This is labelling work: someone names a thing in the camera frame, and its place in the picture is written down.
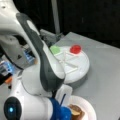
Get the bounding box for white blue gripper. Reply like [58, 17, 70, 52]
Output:
[50, 99, 71, 120]

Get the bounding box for yellow cheese slice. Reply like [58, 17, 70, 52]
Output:
[68, 104, 81, 113]

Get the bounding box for brown meat patty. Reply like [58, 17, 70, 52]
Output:
[71, 110, 85, 120]

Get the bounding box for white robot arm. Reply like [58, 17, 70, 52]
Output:
[0, 0, 72, 120]

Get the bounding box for white paper plate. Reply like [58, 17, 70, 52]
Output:
[68, 96, 97, 120]

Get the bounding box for white round divided tray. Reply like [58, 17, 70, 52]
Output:
[53, 46, 90, 88]

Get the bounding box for orange small object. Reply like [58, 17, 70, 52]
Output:
[5, 77, 12, 84]

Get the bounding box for green lettuce piece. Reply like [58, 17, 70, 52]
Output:
[50, 45, 60, 55]

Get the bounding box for red tomato slice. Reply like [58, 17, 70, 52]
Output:
[70, 45, 82, 54]

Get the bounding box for grey metal frame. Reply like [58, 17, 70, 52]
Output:
[40, 0, 63, 43]

